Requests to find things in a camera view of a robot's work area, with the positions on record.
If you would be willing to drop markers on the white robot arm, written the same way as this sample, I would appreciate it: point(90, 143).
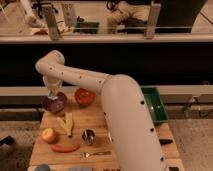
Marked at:
point(130, 125)

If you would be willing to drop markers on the blue round object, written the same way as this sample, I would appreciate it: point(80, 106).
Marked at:
point(42, 167)

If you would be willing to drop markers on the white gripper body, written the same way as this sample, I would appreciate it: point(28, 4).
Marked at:
point(53, 86)

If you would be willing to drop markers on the silver fork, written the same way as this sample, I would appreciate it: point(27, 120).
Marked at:
point(87, 154)

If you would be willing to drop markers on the red yellow apple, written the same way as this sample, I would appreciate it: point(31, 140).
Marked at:
point(49, 135)

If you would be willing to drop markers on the green plastic tray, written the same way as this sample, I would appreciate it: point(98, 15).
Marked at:
point(155, 105)

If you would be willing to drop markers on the silver metal cup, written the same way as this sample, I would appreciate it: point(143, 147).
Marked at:
point(88, 136)

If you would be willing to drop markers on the red bowl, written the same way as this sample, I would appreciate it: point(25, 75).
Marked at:
point(84, 97)

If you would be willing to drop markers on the wooden cutting board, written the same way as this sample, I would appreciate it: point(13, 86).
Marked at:
point(90, 117)

